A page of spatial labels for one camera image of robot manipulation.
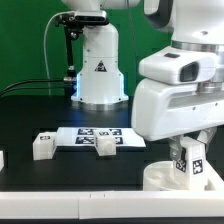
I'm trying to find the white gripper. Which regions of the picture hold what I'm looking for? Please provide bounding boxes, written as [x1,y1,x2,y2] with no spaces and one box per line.
[131,79,224,161]

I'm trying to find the white round stool seat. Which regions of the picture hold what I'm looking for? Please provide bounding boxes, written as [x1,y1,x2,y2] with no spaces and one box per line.
[143,160,214,192]

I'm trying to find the white marker sheet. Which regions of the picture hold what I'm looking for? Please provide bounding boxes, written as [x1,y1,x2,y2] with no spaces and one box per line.
[56,127,145,147]

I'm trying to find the white workspace border frame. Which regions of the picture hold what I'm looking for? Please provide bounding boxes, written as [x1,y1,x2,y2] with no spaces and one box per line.
[0,150,224,220]

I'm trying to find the grey camera cable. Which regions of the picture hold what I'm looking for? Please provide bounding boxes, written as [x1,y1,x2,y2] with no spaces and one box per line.
[43,11,73,97]

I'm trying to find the black camera on stand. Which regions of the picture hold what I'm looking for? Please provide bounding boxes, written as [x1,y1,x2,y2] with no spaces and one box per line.
[55,11,109,97]

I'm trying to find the black cables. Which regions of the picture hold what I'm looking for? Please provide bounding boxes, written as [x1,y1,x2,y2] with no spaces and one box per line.
[0,78,73,98]

